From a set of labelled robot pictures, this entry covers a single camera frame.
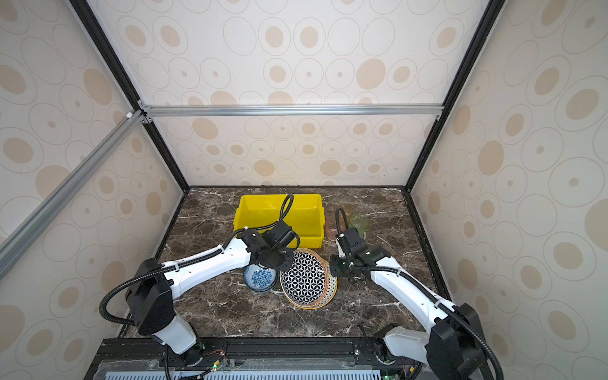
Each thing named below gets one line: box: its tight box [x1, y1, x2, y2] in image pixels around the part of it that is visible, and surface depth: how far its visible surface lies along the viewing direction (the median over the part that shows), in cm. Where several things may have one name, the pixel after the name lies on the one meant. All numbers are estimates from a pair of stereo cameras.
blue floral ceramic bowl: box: [243, 263, 278, 293], surface depth 86 cm
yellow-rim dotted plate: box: [279, 256, 339, 310], surface depth 85 cm
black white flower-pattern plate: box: [281, 247, 331, 306], surface depth 87 cm
